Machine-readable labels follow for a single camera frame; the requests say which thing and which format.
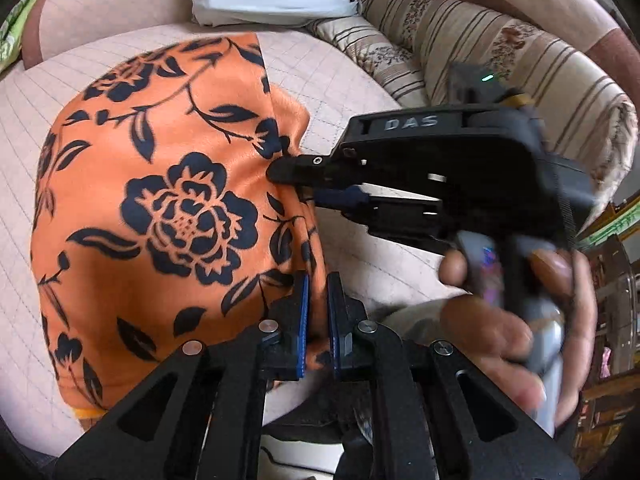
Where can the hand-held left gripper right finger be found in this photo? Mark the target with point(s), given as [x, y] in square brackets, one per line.
[334, 330]

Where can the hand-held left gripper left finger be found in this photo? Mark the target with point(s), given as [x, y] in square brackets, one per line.
[301, 320]

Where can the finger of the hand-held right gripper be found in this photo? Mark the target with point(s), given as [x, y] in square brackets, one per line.
[400, 217]
[310, 170]

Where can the orange floral long-sleeve shirt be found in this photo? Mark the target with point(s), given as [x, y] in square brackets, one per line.
[150, 160]

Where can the person's right hand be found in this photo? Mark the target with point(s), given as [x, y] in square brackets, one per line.
[480, 325]

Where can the pink quilted sofa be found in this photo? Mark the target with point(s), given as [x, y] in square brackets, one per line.
[325, 85]

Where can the striped floral sofa cushion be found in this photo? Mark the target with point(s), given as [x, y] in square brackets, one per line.
[450, 35]

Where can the wooden shelf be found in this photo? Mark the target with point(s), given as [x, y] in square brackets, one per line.
[615, 320]

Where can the green checkered pillow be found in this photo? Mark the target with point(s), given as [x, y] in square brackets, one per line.
[15, 35]

